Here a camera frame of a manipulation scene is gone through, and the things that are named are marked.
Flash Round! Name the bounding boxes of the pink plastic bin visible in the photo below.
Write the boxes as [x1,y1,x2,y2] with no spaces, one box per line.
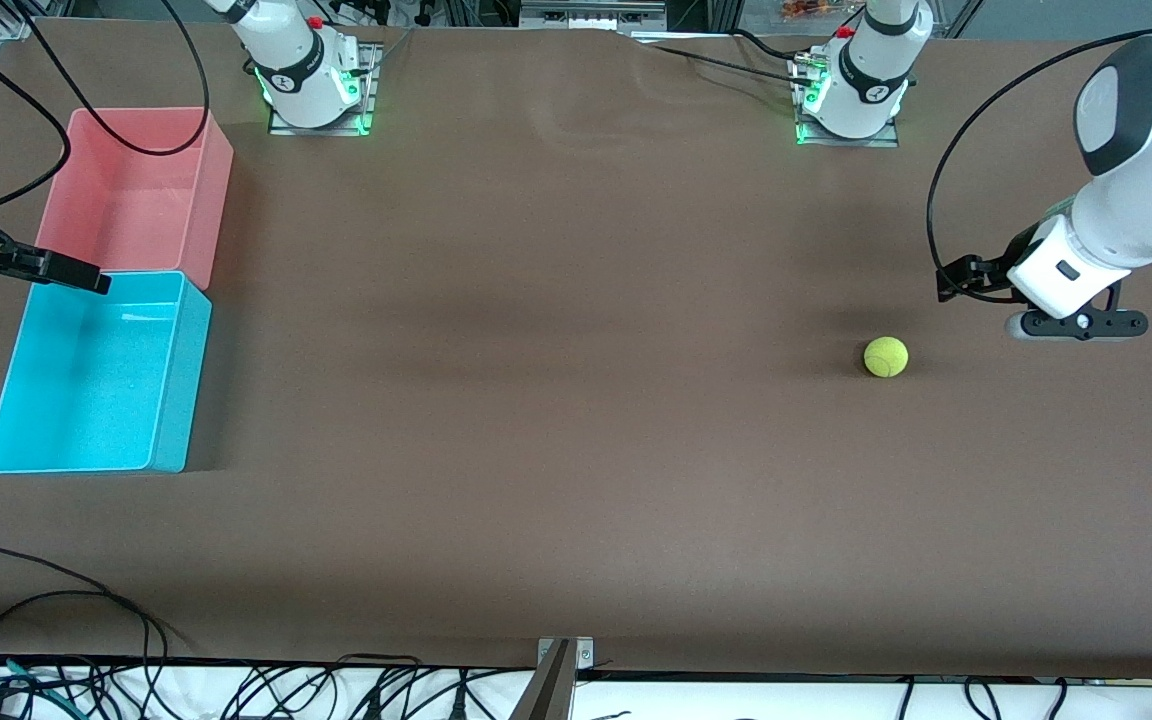
[33,107,235,292]

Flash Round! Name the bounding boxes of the long looping black arm cable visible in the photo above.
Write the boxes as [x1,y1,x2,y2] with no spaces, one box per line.
[14,0,212,157]

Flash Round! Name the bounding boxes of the black cable loop on table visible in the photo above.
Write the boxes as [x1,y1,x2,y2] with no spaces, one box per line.
[0,545,192,720]

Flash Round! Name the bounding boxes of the yellow tennis ball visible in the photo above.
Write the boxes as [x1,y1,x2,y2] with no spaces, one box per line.
[863,336,910,380]

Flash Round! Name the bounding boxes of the black base cable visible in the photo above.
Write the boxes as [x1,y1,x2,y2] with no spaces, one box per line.
[351,20,417,81]

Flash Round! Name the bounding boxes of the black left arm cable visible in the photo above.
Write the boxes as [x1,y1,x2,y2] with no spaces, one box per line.
[926,28,1152,301]

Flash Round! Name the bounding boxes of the aluminium frame rail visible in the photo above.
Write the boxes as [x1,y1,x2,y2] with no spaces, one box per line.
[0,0,72,43]

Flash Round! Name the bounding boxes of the grey metal device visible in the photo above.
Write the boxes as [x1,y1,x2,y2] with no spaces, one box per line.
[519,0,669,33]

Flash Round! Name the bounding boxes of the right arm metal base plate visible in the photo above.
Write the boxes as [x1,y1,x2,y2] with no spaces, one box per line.
[268,42,383,137]

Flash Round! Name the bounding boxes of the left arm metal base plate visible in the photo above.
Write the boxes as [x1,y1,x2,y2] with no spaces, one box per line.
[793,52,900,149]

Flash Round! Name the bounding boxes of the blue plastic bin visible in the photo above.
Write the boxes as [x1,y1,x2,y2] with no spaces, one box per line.
[0,270,214,475]

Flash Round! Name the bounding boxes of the teal cable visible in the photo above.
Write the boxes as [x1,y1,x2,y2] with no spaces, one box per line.
[0,652,72,716]

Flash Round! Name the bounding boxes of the black cable across table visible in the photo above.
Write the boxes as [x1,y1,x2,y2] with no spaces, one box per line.
[636,40,822,86]

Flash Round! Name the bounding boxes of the metal table bracket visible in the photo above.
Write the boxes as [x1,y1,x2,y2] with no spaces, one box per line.
[508,636,597,720]

